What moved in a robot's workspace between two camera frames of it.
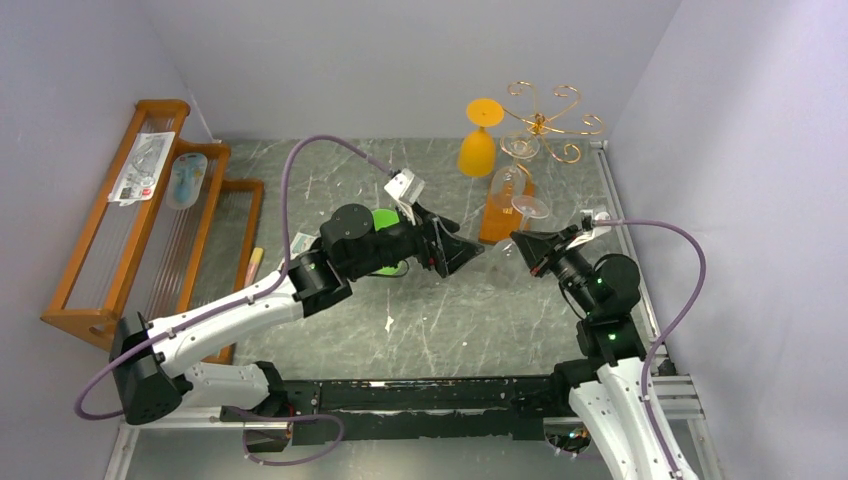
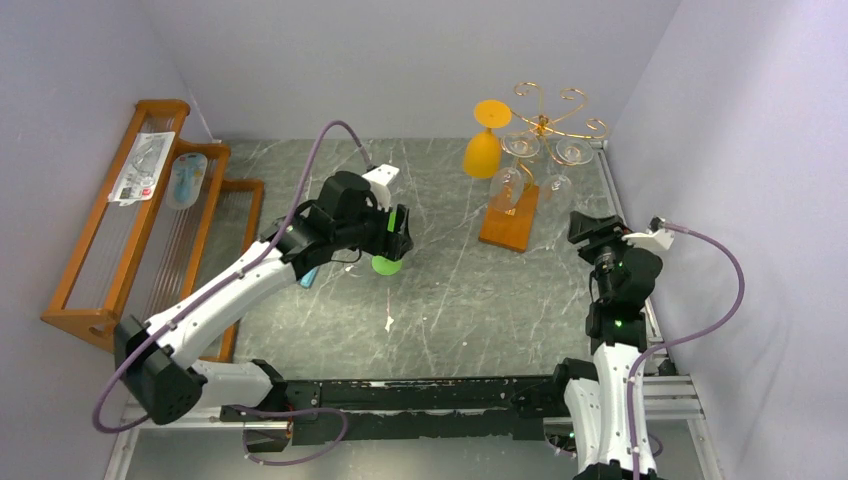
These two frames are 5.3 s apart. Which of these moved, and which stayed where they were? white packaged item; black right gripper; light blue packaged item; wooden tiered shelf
Moved: black right gripper
Stayed: wooden tiered shelf; light blue packaged item; white packaged item
